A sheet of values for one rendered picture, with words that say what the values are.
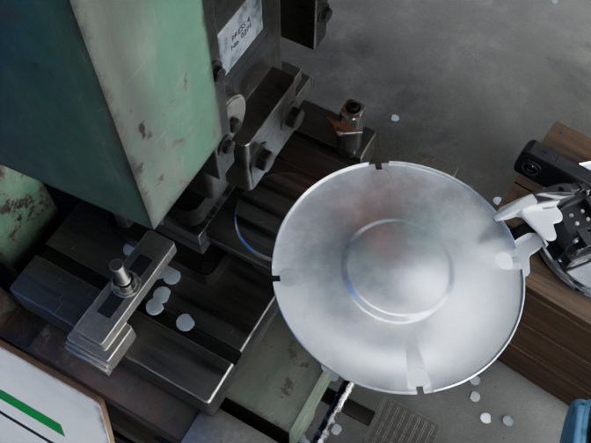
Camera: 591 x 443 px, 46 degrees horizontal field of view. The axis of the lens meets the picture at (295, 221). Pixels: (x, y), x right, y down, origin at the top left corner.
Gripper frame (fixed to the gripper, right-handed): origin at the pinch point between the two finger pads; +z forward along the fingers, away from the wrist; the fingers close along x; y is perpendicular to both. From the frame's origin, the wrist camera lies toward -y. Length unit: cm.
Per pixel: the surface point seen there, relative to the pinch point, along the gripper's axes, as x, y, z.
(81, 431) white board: 36, -7, 55
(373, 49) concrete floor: 74, -94, -43
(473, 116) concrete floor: 74, -62, -58
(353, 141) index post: 2.6, -19.9, 7.7
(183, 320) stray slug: 7.9, -6.1, 36.6
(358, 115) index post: -2.3, -20.4, 7.5
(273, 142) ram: -14.5, -11.7, 23.0
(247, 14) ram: -29.7, -14.7, 24.6
